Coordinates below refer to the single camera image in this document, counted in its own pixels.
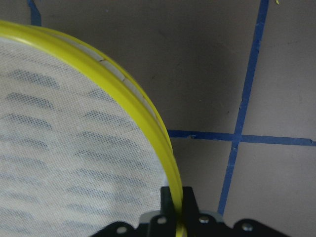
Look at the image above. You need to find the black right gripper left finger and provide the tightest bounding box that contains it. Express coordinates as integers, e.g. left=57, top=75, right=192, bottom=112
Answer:
left=160, top=186, right=177, bottom=222

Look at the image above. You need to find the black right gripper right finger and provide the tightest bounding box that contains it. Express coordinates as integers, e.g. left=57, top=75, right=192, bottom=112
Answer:
left=182, top=186, right=199, bottom=222

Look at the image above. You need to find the yellow steamer layer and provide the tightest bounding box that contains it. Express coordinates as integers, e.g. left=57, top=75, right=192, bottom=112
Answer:
left=0, top=21, right=183, bottom=237

